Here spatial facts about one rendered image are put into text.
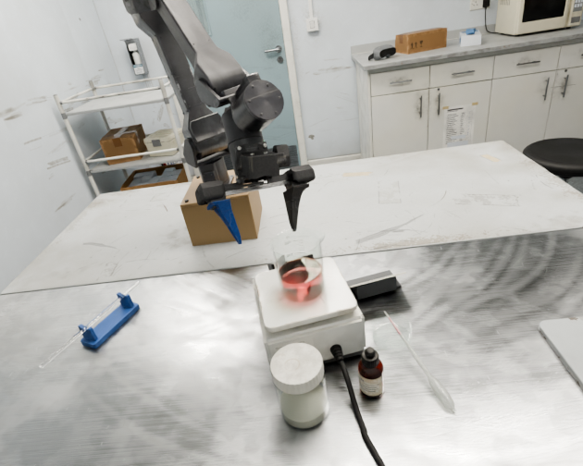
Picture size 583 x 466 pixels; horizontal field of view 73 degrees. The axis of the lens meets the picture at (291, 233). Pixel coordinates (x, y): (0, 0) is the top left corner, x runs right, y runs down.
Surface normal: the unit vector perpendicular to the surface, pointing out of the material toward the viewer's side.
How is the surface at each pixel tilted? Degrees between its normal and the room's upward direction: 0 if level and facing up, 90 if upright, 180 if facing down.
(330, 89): 90
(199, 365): 0
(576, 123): 90
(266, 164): 80
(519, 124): 90
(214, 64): 37
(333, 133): 90
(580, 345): 0
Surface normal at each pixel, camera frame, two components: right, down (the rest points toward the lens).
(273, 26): 0.00, 0.51
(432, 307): -0.15, -0.85
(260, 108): 0.42, -0.09
